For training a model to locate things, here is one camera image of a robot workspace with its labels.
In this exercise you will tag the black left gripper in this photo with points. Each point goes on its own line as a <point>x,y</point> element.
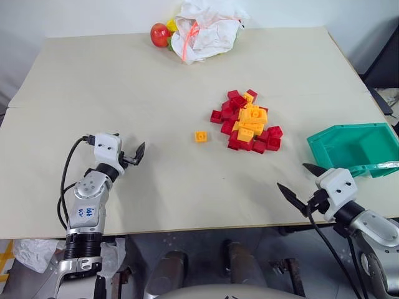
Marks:
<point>128,159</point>

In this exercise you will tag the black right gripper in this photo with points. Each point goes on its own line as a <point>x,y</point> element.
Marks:
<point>319,201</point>

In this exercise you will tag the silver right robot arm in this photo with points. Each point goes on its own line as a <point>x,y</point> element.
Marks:
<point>374,227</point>

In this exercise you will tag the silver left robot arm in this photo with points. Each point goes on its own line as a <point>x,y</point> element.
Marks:
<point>88,199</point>

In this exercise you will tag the green plastic bin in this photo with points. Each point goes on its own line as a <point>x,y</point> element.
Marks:
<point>343,149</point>

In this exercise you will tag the rusty metal table leg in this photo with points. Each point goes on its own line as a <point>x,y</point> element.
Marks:
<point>295,277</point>
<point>120,283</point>

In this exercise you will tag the green toy piece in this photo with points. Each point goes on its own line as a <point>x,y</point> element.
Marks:
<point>170,45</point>

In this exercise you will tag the red toy apple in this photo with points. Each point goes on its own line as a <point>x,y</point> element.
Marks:
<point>159,35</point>

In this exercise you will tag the crumpled clear plastic wrap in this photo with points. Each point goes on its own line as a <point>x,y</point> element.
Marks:
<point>112,255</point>

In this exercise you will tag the black chair base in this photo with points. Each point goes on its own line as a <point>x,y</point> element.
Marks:
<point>385,102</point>

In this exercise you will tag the yellow toy fruit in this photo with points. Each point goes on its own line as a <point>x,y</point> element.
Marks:
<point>171,25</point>

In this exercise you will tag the silver robot torso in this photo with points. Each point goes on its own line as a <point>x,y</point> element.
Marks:
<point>224,292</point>

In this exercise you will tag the white plastic bag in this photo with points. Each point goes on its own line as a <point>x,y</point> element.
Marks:
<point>212,31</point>

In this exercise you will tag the crumpled white plastic sheet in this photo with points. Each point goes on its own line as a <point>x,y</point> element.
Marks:
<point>35,253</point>

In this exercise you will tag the black office chair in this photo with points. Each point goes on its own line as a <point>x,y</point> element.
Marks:
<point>381,59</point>

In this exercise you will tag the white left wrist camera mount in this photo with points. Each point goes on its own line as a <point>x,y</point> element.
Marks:
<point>107,149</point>

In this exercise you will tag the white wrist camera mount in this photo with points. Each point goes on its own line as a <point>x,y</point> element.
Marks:
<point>107,149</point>
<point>338,187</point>

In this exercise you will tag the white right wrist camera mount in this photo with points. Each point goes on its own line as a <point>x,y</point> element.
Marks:
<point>338,187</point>

